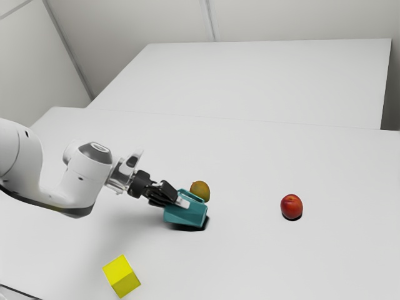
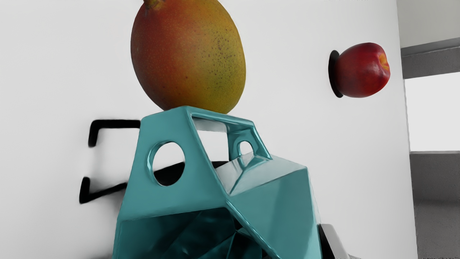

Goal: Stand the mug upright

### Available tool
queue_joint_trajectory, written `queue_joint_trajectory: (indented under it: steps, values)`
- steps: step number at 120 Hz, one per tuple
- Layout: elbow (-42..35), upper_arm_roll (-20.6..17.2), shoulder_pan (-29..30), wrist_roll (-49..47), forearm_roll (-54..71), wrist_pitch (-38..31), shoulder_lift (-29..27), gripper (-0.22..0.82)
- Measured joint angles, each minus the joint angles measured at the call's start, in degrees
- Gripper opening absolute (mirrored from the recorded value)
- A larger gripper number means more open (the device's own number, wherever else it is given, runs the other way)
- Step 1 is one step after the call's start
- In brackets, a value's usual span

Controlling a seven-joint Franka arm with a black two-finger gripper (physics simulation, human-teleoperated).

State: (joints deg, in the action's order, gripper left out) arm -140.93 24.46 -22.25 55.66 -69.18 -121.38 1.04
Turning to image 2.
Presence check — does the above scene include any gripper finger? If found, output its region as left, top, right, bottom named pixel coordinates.
left=318, top=223, right=351, bottom=259

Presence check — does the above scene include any teal faceted mug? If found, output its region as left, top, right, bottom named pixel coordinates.
left=112, top=106, right=322, bottom=259

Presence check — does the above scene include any red apple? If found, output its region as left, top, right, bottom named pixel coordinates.
left=334, top=42, right=391, bottom=98

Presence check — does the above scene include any orange green mango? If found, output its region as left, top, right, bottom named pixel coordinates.
left=130, top=0, right=247, bottom=114

